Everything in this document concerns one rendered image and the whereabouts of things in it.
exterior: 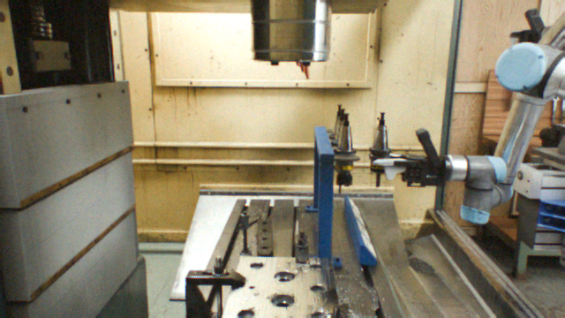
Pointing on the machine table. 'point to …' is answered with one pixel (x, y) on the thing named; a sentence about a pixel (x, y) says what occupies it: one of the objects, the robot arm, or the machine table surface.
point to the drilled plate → (282, 289)
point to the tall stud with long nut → (244, 230)
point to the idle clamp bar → (264, 238)
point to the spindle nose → (290, 30)
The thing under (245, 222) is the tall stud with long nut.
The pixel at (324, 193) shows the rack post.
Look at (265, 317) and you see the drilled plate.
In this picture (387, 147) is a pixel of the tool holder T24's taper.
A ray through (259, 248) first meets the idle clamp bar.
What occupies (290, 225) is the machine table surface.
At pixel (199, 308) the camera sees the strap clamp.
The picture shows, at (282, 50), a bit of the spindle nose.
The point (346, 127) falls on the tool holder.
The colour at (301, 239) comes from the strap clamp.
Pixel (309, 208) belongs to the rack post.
